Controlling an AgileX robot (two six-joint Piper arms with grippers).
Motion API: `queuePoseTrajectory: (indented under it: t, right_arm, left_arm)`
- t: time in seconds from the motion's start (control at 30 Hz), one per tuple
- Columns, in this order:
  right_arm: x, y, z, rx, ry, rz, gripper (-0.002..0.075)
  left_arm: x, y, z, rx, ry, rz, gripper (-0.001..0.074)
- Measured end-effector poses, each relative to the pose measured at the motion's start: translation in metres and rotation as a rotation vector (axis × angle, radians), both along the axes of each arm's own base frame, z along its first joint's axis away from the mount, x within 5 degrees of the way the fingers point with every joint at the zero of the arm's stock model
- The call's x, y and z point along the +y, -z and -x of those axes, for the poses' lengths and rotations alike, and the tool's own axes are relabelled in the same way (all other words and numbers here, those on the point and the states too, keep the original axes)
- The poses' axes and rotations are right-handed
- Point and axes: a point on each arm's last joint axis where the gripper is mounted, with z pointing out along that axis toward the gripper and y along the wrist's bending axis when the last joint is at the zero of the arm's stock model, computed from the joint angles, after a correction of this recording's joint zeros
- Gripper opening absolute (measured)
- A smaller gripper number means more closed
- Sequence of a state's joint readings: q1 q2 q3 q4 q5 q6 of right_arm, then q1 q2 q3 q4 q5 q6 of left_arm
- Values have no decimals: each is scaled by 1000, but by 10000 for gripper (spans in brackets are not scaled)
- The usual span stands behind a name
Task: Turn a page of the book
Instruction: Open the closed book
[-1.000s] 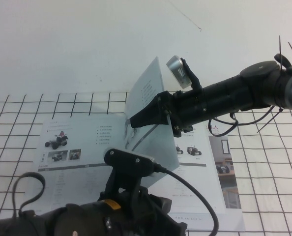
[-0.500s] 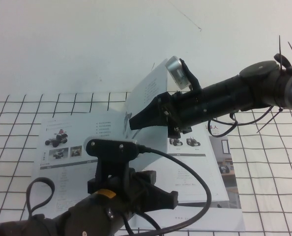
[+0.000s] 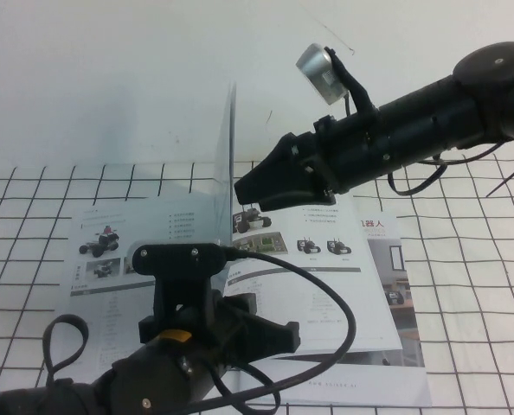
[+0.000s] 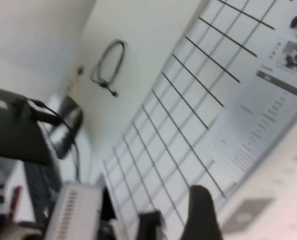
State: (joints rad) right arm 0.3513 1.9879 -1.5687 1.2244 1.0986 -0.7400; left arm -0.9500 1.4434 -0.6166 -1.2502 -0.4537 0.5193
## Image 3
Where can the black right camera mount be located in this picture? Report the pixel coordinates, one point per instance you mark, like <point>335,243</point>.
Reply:
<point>356,93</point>

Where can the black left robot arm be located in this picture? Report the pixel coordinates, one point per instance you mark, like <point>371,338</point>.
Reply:
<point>153,376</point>

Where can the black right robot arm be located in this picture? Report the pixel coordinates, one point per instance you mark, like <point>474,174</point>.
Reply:
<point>413,129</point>

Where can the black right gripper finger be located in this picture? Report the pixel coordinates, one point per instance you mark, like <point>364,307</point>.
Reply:
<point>296,202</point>
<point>274,177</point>

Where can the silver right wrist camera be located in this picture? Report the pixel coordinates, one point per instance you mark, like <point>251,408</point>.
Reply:
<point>322,71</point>

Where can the white black-grid tablecloth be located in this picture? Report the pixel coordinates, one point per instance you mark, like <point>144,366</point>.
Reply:
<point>456,259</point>

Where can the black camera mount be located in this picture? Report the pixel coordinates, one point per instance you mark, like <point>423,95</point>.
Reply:
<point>356,93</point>
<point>179,294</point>

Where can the robot catalog book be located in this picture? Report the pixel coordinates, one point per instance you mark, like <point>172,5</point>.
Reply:
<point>352,302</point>

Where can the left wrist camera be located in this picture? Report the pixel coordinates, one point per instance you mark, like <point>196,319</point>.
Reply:
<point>175,259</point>

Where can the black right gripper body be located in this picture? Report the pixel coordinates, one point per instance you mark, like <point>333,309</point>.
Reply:
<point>311,155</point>

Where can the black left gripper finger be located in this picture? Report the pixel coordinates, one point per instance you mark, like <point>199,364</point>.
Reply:
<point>280,339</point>
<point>242,304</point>

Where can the black zip tie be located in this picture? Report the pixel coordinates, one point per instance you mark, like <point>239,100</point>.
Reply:
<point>510,177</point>

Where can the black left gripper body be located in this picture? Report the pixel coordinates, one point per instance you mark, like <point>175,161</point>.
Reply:
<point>235,337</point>

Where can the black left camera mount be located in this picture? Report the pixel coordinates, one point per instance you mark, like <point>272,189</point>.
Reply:
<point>179,294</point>

